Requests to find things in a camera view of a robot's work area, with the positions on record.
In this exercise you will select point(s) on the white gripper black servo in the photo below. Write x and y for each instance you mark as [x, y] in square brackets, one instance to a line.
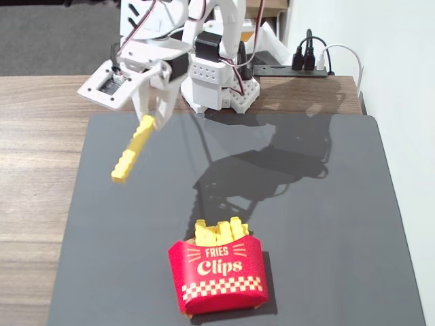
[160, 89]

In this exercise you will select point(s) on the yellow crinkle fry clip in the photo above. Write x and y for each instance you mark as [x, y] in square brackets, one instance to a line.
[223, 232]
[210, 236]
[133, 149]
[245, 230]
[236, 227]
[200, 231]

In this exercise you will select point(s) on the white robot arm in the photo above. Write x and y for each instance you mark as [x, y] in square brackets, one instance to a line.
[231, 23]

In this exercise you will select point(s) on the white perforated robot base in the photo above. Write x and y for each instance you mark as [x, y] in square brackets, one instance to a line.
[207, 88]

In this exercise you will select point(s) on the black power strip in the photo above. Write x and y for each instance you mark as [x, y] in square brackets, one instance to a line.
[278, 70]

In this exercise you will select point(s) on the white printed stand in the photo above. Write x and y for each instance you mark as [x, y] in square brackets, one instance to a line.
[270, 44]

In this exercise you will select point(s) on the brown cardboard box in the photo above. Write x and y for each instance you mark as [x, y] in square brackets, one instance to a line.
[268, 8]

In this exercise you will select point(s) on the red fries clips box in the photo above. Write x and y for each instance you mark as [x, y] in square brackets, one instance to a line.
[217, 275]

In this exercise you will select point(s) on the dark grey desk mat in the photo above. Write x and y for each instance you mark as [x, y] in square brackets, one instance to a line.
[323, 237]

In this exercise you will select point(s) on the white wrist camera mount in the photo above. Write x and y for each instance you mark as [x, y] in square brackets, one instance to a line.
[91, 91]

